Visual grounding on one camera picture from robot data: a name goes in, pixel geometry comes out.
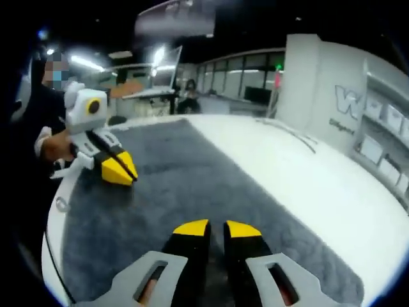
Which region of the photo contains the grey towel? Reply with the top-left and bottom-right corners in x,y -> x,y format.
61,116 -> 366,307

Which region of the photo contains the thin black cable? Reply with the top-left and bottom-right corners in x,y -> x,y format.
254,116 -> 319,153

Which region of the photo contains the person's left hand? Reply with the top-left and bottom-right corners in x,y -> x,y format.
40,130 -> 79,161

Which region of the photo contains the hanging wall monitor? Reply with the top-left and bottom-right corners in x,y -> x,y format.
134,0 -> 217,39

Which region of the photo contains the black desktop monitor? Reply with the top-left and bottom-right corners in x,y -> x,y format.
244,86 -> 273,104

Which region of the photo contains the group of white storage boxes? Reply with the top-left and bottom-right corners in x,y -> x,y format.
357,98 -> 409,193

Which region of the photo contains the black round object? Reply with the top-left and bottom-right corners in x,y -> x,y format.
107,114 -> 129,127

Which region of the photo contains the grey standing desk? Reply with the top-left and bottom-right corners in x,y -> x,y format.
122,86 -> 180,116

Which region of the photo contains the grey metal shelving rack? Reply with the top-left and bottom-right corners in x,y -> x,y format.
351,59 -> 409,214

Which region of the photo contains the person's dark clothed torso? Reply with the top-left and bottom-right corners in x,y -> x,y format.
0,57 -> 74,276

